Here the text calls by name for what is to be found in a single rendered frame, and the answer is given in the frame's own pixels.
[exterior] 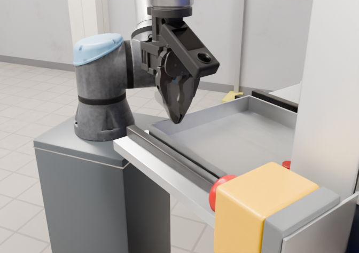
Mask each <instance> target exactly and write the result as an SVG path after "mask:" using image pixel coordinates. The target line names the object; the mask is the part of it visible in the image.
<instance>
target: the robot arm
mask: <svg viewBox="0 0 359 253"><path fill-rule="evenodd" d="M134 4H135V16H136V28H135V29H134V30H133V31H132V33H131V40H125V41H124V38H123V36H122V35H121V34H117V33H114V34H112V33H108V34H100V35H95V36H90V37H87V38H84V39H82V40H80V41H78V42H77V43H76V44H75V45H74V48H73V53H74V61H73V65H74V67H75V76H76V85H77V94H78V100H79V103H78V106H77V110H76V115H75V120H74V132H75V134H76V135H77V136H78V137H80V138H82V139H84V140H89V141H111V140H116V139H120V138H123V137H125V136H127V128H126V127H128V126H131V125H135V119H134V116H133V114H132V112H131V109H130V106H129V104H128V101H127V97H126V89H138V88H156V87H157V90H156V91H155V92H154V97H155V99H156V101H157V102H158V103H159V104H160V105H161V106H162V107H163V108H164V109H165V110H166V112H167V115H168V116H169V118H170V119H171V120H172V121H173V122H174V123H175V124H179V123H181V121H182V119H183V118H184V116H185V114H186V112H187V111H188V109H189V107H190V105H191V103H192V100H193V98H194V97H195V95H196V91H197V88H198V85H199V82H200V78H201V77H205V76H209V75H213V74H216V72H217V70H218V68H219V66H220V63H219V62H218V60H217V59H216V58H215V57H214V56H213V55H212V53H211V52H210V51H209V49H207V48H206V46H205V45H204V44H203V42H202V41H201V40H200V39H199V38H198V36H197V35H196V34H195V33H194V32H193V31H192V29H191V28H190V27H189V26H188V25H187V24H186V22H185V21H183V18H185V17H190V16H192V7H191V6H192V5H193V4H194V0H134Z"/></svg>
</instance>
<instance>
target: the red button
mask: <svg viewBox="0 0 359 253"><path fill-rule="evenodd" d="M236 177H237V176H235V175H226V176H223V177H221V178H220V179H218V180H217V181H216V182H215V184H214V185H213V186H212V188H211V190H210V192H209V198H208V199H209V204H210V207H211V209H212V210H213V211H214V212H215V203H216V189H217V187H218V186H219V185H221V184H223V183H225V182H228V181H230V180H232V179H234V178H236Z"/></svg>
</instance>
